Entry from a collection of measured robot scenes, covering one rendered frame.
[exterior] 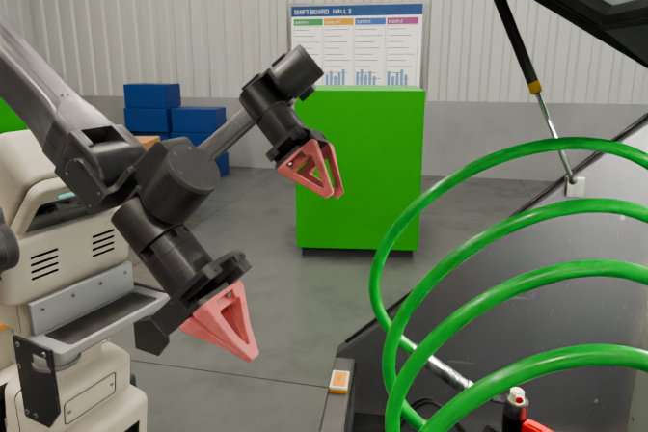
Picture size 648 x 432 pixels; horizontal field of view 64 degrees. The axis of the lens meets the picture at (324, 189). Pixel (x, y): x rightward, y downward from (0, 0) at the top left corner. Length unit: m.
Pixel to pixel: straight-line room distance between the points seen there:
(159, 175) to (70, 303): 0.60
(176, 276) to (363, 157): 3.38
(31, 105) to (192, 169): 0.21
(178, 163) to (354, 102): 3.35
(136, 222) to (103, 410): 0.74
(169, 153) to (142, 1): 7.74
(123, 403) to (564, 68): 6.54
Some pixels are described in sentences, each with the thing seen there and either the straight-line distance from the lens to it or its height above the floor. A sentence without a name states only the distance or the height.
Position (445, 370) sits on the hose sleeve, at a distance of 0.68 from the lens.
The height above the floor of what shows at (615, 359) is 1.31.
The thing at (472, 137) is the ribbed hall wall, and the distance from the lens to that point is 7.07.
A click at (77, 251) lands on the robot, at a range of 1.08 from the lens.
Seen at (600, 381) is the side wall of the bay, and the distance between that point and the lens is 1.11.
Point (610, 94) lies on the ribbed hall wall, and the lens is 7.33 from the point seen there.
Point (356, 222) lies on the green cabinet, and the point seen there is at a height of 0.30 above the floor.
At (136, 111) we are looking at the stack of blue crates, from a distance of 7.21.
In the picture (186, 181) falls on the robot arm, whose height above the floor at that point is 1.39.
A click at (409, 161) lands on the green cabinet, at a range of 3.89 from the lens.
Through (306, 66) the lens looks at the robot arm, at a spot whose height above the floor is 1.50.
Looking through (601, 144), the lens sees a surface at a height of 1.42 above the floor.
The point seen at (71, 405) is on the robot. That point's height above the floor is 0.85.
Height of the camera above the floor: 1.50
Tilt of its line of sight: 14 degrees down
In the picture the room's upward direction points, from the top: straight up
